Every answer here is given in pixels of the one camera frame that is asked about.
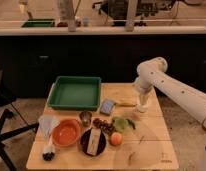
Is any orange peach fruit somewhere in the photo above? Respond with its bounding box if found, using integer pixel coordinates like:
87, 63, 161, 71
110, 132, 123, 146

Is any orange bowl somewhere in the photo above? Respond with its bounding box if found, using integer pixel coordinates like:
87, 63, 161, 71
52, 119, 81, 147

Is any black office chair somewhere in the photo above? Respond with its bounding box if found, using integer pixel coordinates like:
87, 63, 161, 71
0, 64, 40, 171

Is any green background tray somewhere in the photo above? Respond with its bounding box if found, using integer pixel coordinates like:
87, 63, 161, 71
22, 19, 55, 28

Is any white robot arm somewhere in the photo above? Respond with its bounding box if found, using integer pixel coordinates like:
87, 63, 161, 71
134, 57, 206, 130

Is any dark-headed white brush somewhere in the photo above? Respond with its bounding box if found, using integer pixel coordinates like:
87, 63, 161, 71
42, 139, 55, 161

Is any blue sponge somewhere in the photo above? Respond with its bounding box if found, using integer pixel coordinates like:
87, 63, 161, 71
100, 99, 115, 115

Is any green plastic tray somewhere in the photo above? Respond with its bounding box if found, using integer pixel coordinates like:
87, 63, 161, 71
48, 76, 101, 111

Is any dark green pepper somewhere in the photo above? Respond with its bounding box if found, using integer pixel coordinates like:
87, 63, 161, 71
126, 119, 136, 130

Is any small metal cup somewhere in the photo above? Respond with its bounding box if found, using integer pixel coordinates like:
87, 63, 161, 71
79, 111, 92, 127

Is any dark round plate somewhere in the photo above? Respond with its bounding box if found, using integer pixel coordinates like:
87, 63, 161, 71
80, 128, 106, 156

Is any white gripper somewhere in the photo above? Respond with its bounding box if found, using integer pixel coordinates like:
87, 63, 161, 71
136, 94, 150, 113

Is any white rectangular block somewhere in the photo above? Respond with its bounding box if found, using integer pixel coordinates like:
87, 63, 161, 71
87, 128, 101, 156

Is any dark background office chair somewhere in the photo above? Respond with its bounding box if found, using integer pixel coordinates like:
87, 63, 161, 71
92, 0, 159, 26

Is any green lettuce leaf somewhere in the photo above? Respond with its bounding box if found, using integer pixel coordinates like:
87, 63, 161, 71
112, 117, 128, 133

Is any yellow banana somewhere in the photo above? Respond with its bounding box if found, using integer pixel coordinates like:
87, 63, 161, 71
116, 102, 136, 107

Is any dark grape bunch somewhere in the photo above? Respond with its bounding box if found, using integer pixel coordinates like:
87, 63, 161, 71
93, 118, 115, 135

